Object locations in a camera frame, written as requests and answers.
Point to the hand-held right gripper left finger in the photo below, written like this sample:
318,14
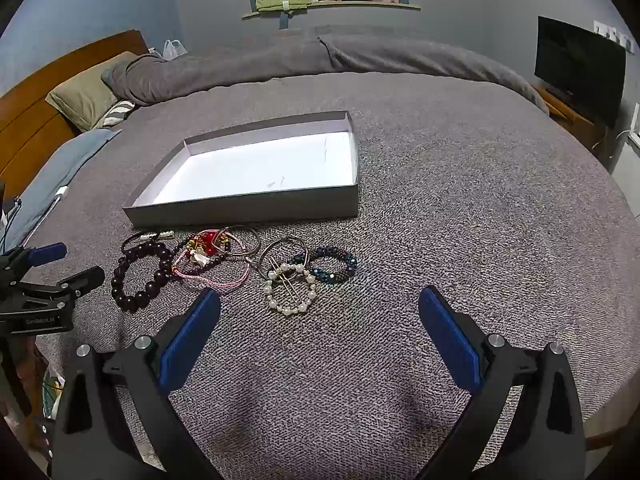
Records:
190,340

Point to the thin gold hair pin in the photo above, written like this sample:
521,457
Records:
285,285

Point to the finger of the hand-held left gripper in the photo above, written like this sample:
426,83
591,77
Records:
80,282
47,253

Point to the red bead gold ornament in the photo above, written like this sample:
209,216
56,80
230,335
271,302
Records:
207,242

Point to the grey cardboard box tray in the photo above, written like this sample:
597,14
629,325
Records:
250,175

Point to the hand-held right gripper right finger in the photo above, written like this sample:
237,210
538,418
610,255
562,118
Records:
450,340

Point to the white router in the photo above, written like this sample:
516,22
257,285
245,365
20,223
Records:
636,125

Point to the black television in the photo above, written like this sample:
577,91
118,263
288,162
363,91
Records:
580,65

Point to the striped pillow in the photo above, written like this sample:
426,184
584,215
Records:
117,111

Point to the white wall socket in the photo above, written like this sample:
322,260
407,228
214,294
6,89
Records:
612,32

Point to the olive pillow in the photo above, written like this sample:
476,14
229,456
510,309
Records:
85,95

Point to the wooden television stand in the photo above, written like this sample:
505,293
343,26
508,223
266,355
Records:
575,115

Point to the wooden headboard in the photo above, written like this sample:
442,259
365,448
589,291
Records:
30,125

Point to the grey folded duvet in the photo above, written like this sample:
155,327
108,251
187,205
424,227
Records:
300,60

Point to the pearl hair clip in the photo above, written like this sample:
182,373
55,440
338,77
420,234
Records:
157,234

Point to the silver bangle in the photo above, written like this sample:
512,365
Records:
257,245

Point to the wooden window sill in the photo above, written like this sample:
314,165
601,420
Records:
350,6

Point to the blue grey pillow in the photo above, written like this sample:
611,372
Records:
55,170

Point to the white plastic bag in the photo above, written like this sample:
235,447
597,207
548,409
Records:
172,49

